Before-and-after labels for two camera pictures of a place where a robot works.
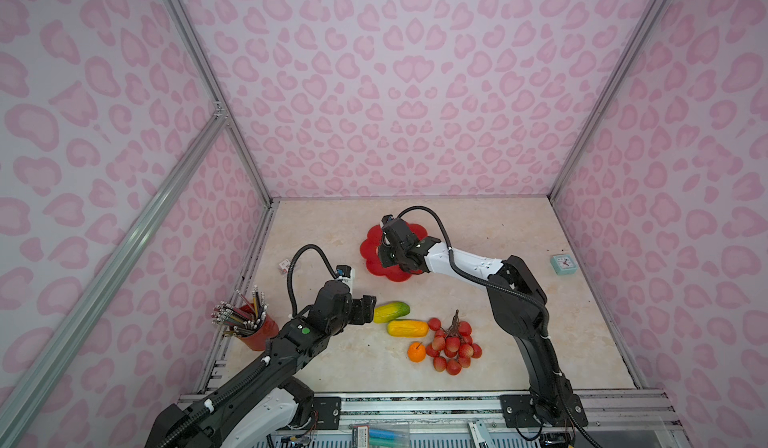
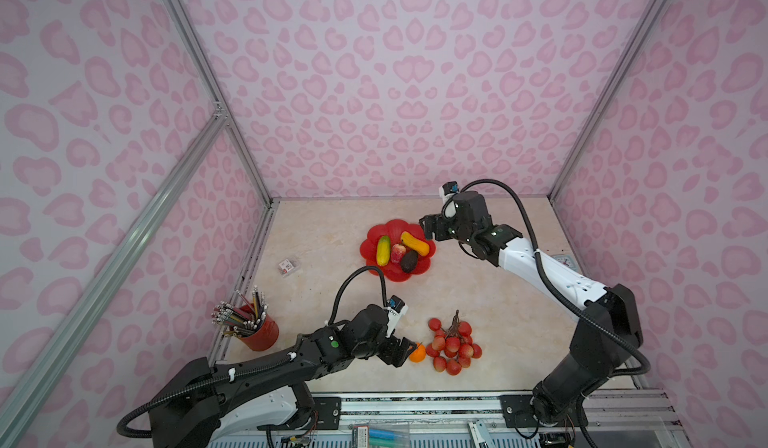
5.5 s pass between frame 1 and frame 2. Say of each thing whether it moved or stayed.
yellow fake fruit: moved
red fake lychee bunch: stayed
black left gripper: moved
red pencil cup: stayed
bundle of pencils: stayed
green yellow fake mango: moved
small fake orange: stayed
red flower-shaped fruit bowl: stayed
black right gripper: moved
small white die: stayed
